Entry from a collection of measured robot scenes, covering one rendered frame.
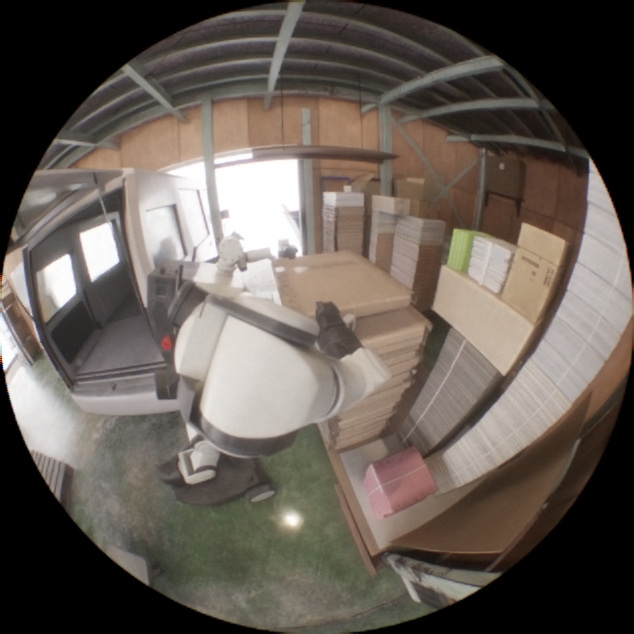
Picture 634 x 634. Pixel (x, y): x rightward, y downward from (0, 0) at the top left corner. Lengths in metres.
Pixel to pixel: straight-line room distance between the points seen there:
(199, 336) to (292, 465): 1.42
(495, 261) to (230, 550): 1.93
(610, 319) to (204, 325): 0.76
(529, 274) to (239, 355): 0.71
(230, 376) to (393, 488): 0.99
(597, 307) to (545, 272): 0.19
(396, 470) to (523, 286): 0.91
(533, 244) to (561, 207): 3.86
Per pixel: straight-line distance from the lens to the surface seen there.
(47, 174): 0.94
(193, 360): 0.20
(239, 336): 0.15
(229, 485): 1.45
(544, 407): 0.79
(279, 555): 1.54
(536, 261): 0.71
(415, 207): 2.40
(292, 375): 0.15
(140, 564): 1.80
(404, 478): 1.11
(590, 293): 0.67
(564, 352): 0.71
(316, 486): 1.52
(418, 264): 2.41
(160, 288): 0.58
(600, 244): 0.66
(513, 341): 0.76
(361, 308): 0.59
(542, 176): 4.75
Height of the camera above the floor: 1.50
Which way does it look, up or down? 35 degrees down
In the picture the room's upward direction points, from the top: 2 degrees counter-clockwise
